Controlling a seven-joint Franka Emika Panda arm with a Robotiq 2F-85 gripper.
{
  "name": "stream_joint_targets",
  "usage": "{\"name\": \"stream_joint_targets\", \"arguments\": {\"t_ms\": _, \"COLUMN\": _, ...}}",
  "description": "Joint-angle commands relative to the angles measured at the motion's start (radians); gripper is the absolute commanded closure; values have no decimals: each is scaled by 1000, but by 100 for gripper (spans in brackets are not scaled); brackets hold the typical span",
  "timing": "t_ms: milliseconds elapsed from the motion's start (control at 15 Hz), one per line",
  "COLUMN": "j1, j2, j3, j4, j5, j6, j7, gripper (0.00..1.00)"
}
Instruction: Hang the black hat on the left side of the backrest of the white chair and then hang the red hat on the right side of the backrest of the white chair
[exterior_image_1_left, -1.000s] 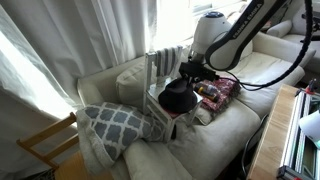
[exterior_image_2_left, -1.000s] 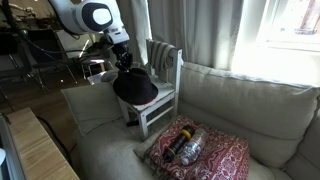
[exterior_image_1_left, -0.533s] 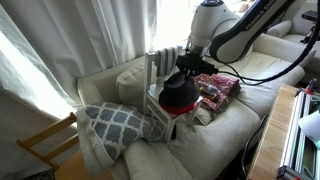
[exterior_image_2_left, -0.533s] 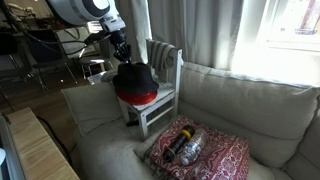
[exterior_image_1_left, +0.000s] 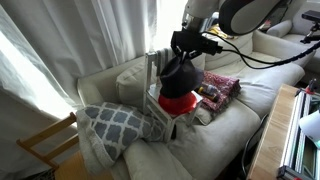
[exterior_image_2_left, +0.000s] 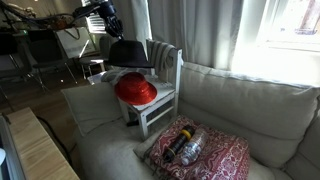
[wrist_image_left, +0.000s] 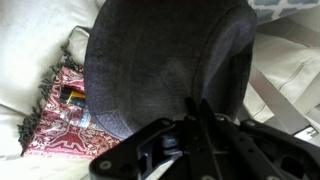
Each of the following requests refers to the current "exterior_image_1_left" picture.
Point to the grey white patterned pillow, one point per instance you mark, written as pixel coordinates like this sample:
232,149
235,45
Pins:
106,129

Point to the grey armchair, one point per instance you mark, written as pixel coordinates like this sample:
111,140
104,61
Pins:
294,28

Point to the black yellow flashlight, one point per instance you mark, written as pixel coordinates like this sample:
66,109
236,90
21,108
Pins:
213,98

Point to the red sequin hat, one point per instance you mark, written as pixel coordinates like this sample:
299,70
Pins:
178,106

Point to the floral yellow blanket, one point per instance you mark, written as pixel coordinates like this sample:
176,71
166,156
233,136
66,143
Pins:
215,29

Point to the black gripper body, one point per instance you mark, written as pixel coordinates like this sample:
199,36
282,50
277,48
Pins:
193,43

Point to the wooden side table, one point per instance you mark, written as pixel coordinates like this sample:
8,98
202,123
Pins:
271,146

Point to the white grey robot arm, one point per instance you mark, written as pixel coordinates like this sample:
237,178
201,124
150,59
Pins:
236,18

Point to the clear plastic water bottle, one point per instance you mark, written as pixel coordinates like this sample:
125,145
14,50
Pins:
209,89

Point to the white paper roll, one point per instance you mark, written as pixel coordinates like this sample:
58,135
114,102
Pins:
310,126

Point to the wooden chair frame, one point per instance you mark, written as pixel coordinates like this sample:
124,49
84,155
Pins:
49,143

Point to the red patterned cloth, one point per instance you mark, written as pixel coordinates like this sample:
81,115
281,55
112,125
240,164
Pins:
228,88

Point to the striped grey white towel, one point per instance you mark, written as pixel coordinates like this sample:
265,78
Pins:
163,56

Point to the metal rail frame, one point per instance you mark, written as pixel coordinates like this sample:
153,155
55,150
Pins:
301,156

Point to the beige sofa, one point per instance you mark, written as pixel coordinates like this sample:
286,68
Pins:
209,145

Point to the beige back cushion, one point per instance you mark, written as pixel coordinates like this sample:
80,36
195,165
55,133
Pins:
130,83

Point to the black felt hat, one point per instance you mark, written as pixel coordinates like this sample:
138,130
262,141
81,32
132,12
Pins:
180,77

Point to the cream seat cushion front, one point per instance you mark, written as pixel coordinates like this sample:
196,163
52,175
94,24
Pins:
153,161

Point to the white curtain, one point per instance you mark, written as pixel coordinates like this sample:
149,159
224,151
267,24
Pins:
46,45

